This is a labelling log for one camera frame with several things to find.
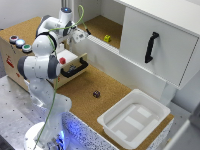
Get yellow block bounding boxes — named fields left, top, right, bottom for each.
left=103, top=34, right=112, bottom=43

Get red button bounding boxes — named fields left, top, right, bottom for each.
left=9, top=34, right=20, bottom=45

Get blue button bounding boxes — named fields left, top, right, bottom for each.
left=14, top=38, right=27, bottom=49

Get green cable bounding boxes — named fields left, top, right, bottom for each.
left=32, top=4, right=91, bottom=150

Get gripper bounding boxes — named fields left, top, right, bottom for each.
left=71, top=27, right=88, bottom=44

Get white plastic box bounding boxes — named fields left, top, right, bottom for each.
left=96, top=88, right=172, bottom=150

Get wooden drawer box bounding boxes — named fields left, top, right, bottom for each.
left=0, top=16, right=74, bottom=93

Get wooden drawer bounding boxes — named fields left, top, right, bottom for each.
left=57, top=49, right=90, bottom=88

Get black drawer handle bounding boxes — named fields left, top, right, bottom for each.
left=60, top=57, right=90, bottom=79

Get white sliding door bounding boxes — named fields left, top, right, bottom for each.
left=118, top=6, right=200, bottom=89

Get purple block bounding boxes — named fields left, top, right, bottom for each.
left=92, top=89, right=101, bottom=99

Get green button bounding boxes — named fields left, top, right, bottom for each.
left=21, top=43, right=33, bottom=54

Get black door handle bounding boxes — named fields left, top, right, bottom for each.
left=144, top=31, right=160, bottom=64

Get white cabinet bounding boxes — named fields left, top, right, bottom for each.
left=70, top=0, right=200, bottom=107

